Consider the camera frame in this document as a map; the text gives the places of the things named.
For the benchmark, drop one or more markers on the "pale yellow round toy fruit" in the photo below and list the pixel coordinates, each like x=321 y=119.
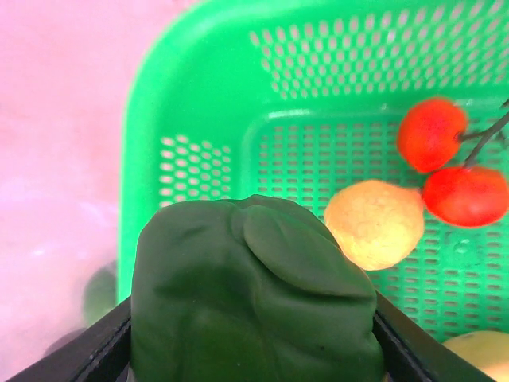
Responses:
x=374 y=224

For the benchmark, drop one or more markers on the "green perforated plastic basket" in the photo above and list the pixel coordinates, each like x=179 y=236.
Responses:
x=302 y=59

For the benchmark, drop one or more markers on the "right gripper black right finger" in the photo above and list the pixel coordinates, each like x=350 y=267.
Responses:
x=413 y=350

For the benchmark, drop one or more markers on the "red toy cherry pair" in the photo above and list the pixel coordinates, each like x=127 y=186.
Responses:
x=461 y=195

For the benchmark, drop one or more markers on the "dark green toy vegetable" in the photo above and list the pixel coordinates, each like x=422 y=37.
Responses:
x=246 y=294

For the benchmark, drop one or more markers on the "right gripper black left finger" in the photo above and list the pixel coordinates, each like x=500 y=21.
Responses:
x=91 y=342

